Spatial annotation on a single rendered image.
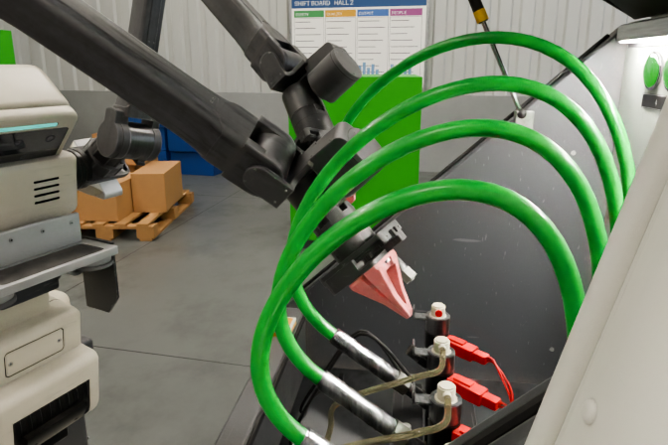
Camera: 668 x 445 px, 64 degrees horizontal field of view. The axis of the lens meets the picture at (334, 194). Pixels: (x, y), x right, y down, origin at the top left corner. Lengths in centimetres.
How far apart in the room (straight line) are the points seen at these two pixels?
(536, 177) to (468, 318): 28
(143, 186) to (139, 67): 421
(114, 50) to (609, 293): 50
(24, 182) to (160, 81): 57
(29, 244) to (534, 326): 92
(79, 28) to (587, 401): 54
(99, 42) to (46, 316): 75
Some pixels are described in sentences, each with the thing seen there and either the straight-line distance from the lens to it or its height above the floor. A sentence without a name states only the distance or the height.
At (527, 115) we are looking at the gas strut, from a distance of 91.
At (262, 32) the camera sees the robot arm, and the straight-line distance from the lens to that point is 88.
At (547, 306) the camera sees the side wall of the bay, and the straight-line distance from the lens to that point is 101.
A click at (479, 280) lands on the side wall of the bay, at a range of 97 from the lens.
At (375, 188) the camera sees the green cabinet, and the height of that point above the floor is 50.
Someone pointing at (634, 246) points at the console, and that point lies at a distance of 24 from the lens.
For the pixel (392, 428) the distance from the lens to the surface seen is 52.
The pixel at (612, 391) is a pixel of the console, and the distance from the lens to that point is 22.
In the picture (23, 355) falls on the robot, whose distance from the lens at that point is 122.
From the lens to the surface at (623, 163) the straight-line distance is 63.
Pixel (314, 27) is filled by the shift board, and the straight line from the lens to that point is 720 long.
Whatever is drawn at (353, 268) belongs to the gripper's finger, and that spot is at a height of 116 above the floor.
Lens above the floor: 139
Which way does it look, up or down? 14 degrees down
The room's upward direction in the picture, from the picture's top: straight up
